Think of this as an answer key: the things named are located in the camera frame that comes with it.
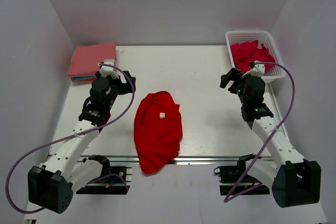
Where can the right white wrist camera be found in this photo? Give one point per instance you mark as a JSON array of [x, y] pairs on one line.
[[257, 69]]

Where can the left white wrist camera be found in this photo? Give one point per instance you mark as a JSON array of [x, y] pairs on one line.
[[106, 69]]

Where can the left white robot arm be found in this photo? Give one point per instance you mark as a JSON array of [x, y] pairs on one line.
[[53, 184]]

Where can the folded pink t shirt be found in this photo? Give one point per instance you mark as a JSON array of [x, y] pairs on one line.
[[85, 59]]

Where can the aluminium table rail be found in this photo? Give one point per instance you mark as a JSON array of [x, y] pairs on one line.
[[118, 160]]

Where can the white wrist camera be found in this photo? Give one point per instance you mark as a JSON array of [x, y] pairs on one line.
[[106, 69], [257, 69]]

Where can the crumpled magenta t shirt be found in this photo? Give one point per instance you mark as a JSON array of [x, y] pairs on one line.
[[247, 52]]

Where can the white plastic basket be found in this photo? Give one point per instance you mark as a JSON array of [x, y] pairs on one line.
[[263, 38]]

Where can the red t shirt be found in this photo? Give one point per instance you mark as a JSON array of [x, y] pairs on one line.
[[157, 131]]

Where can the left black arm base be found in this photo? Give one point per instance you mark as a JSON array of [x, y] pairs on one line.
[[109, 182]]

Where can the folded orange t shirt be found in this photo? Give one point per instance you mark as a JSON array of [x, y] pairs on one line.
[[83, 80]]

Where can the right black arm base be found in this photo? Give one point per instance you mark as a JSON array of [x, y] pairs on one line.
[[229, 174]]

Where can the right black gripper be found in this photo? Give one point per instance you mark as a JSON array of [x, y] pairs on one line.
[[233, 75]]

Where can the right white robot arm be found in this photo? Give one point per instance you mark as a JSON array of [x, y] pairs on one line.
[[294, 181]]

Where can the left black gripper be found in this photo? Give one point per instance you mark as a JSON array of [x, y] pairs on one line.
[[125, 87]]

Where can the folded teal t shirt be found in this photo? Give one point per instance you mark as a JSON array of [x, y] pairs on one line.
[[81, 78]]

